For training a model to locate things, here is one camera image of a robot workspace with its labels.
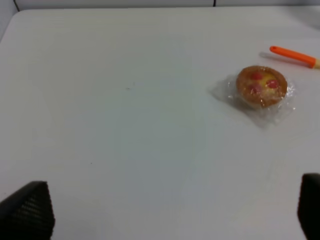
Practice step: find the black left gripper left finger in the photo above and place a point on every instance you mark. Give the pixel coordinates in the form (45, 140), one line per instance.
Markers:
(28, 214)

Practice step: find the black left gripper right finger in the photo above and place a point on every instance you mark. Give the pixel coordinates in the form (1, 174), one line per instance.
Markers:
(308, 210)

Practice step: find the wrapped fruit tart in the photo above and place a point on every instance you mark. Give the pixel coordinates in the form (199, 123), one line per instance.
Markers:
(261, 93)

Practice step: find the orange handled wooden spatula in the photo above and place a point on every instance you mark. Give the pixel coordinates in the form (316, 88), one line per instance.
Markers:
(285, 55)

